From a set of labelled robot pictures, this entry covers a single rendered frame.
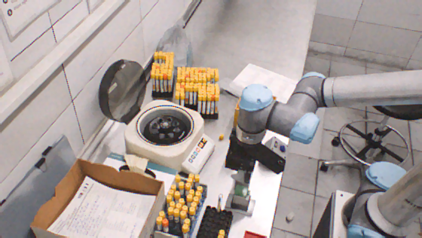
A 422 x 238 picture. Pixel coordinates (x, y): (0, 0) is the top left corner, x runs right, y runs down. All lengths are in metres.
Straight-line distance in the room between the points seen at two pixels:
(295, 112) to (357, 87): 0.15
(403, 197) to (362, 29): 2.71
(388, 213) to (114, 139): 0.94
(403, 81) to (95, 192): 0.90
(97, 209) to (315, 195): 1.57
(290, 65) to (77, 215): 1.16
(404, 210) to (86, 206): 0.85
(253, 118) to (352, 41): 2.75
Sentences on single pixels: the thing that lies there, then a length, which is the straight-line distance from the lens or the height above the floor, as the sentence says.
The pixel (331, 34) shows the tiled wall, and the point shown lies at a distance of 3.58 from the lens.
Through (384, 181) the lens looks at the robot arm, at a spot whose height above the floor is 1.13.
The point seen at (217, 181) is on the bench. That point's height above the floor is 0.87.
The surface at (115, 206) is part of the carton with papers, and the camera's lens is 1.21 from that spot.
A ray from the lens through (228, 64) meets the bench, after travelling 1.82.
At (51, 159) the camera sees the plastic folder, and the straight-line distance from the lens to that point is 1.20.
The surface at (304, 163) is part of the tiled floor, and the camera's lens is 2.62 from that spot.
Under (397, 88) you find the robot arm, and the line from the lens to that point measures 0.94.
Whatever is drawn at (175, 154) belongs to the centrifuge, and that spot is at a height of 0.99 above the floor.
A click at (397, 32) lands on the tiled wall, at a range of 3.59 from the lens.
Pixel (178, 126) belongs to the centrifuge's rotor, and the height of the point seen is 0.98.
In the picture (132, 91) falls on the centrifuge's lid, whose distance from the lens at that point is 1.44.
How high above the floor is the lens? 1.94
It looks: 44 degrees down
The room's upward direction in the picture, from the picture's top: 4 degrees clockwise
